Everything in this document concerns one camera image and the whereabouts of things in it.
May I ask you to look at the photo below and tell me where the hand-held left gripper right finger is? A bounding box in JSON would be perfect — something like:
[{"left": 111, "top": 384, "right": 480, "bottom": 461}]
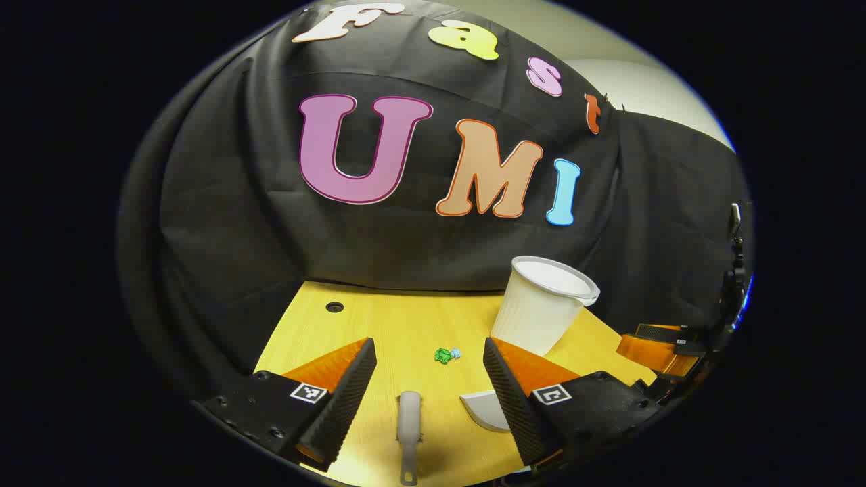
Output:
[{"left": 483, "top": 337, "right": 660, "bottom": 474}]

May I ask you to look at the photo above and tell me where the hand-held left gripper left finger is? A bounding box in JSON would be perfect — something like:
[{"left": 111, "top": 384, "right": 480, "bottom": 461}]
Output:
[{"left": 191, "top": 337, "right": 378, "bottom": 473}]

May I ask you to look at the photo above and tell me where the grey dustpan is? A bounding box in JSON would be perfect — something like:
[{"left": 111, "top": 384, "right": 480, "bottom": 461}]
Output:
[{"left": 459, "top": 390, "right": 511, "bottom": 433}]

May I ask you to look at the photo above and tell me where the small grey broom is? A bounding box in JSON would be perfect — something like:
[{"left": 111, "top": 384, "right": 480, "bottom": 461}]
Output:
[{"left": 397, "top": 390, "right": 424, "bottom": 486}]

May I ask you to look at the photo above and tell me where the white ribbed garbage bin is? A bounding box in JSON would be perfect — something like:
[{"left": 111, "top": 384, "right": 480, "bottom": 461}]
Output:
[{"left": 491, "top": 256, "right": 601, "bottom": 357}]

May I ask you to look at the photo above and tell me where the yellow wooden desktop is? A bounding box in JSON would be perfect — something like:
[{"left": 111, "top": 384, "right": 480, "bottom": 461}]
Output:
[{"left": 254, "top": 281, "right": 660, "bottom": 487}]

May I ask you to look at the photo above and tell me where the black backdrop cloth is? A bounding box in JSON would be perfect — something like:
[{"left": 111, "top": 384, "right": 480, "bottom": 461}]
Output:
[{"left": 118, "top": 0, "right": 755, "bottom": 407}]

